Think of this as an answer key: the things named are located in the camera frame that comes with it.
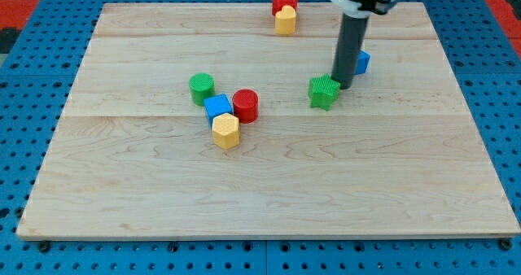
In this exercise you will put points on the red cylinder block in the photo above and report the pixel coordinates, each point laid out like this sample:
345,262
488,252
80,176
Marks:
246,105

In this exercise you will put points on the yellow hexagon block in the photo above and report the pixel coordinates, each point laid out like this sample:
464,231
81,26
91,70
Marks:
225,131

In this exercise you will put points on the blue cube block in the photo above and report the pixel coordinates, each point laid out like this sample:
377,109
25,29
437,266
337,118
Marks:
217,105

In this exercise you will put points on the green star block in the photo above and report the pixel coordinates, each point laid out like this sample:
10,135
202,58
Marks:
323,91

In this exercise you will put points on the green cylinder block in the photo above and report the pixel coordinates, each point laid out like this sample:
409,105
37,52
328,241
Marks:
201,86

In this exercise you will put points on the yellow heart block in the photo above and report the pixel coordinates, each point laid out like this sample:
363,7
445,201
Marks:
285,21

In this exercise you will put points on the blue block behind rod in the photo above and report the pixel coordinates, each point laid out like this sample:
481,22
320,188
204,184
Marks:
363,62

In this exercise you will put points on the red star block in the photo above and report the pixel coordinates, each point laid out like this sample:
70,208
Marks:
277,5

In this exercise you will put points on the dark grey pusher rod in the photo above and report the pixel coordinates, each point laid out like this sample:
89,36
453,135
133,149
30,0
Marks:
351,36

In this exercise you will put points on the light wooden board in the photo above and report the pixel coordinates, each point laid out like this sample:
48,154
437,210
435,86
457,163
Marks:
398,155

